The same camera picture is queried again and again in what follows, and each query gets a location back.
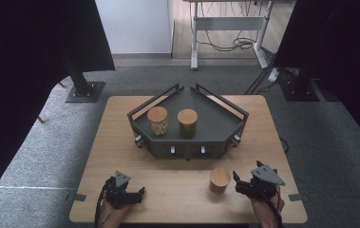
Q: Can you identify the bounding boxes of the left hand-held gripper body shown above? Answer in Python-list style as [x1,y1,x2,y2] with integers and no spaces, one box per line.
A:
[104,170,138,209]

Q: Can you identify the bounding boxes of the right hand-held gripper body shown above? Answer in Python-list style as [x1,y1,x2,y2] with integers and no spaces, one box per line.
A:
[249,160,286,200]

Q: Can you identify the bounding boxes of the short jar with wooden lid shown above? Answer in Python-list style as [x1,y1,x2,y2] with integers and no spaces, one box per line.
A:
[209,167,232,194]

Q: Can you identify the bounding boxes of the dark corner shelf rack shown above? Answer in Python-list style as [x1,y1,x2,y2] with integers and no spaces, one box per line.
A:
[126,83,250,160]

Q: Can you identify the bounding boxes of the glass jar with pale beans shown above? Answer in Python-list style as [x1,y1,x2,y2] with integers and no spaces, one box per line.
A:
[146,105,169,137]

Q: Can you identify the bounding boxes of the glass jar with dark contents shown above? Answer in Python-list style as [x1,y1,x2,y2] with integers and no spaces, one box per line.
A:
[177,108,199,139]

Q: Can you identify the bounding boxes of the person's left hand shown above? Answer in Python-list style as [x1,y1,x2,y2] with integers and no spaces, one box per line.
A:
[97,199,130,224]

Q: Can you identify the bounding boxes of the black metal stand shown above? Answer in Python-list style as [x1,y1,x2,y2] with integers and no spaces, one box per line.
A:
[278,67,320,103]
[63,53,106,104]

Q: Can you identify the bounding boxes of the white power plug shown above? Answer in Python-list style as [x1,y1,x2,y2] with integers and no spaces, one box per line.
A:
[267,67,280,83]

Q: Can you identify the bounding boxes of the black curtain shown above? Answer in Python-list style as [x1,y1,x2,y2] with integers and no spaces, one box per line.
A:
[0,0,116,215]
[274,0,360,156]

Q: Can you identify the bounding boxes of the left hand-held gripper cable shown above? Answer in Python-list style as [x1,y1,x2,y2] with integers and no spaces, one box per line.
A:
[94,177,114,228]

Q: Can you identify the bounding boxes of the hand-held gripper cable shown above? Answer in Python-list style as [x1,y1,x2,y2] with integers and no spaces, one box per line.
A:
[94,177,114,228]
[261,189,285,228]

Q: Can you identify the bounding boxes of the right hand-held gripper cable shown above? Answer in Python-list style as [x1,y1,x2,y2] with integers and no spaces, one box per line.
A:
[261,189,285,228]

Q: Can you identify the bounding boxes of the grey metal bracket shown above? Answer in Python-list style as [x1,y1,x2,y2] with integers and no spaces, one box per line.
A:
[288,193,310,202]
[66,193,87,203]

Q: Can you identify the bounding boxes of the thin black cable loop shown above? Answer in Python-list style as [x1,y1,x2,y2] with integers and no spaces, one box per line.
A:
[279,136,290,155]

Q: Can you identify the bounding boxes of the black floor cables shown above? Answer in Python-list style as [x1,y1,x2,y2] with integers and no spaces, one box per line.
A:
[244,47,283,96]

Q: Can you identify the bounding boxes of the tangle of black cables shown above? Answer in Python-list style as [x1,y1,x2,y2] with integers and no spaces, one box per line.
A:
[196,1,275,53]

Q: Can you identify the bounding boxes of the white desk frame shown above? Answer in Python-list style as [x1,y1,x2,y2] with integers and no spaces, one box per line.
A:
[181,0,275,70]

